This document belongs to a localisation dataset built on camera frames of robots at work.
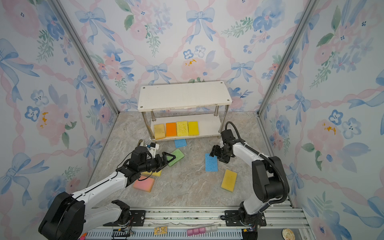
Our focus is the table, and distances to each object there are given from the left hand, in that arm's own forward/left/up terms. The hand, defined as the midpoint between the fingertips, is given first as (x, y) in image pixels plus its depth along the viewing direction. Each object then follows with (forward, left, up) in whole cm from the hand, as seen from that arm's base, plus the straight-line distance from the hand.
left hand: (172, 159), depth 80 cm
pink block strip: (-31, -15, -10) cm, 36 cm away
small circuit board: (-31, +4, -12) cm, 33 cm away
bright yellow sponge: (+26, -11, -5) cm, 29 cm away
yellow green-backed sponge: (-7, -32, -12) cm, 35 cm away
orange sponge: (+25, +4, -6) cm, 26 cm away
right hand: (+7, -24, -9) cm, 26 cm away
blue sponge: (+18, -2, -11) cm, 21 cm away
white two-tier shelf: (+22, -17, +21) cm, 35 cm away
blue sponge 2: (+3, -22, -12) cm, 26 cm away
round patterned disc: (-32, -56, -13) cm, 66 cm away
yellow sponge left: (-4, +9, -12) cm, 15 cm away
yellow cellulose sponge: (+25, -4, -6) cm, 26 cm away
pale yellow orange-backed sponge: (+21, +11, -4) cm, 24 cm away
